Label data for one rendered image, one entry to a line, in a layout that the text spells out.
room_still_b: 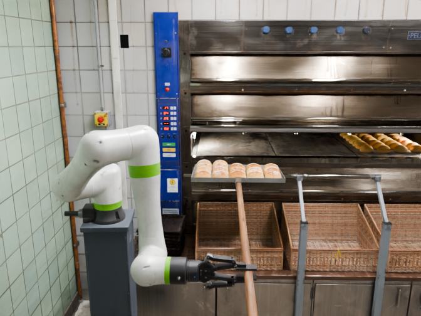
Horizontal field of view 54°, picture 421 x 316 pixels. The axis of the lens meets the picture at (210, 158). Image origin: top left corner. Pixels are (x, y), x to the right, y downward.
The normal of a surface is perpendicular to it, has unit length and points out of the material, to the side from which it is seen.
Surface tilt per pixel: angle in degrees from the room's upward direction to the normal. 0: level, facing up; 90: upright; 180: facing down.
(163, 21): 90
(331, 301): 93
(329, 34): 90
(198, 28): 90
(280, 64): 70
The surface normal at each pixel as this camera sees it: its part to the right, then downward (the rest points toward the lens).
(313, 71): -0.03, -0.08
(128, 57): -0.03, 0.26
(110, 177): 0.62, 0.18
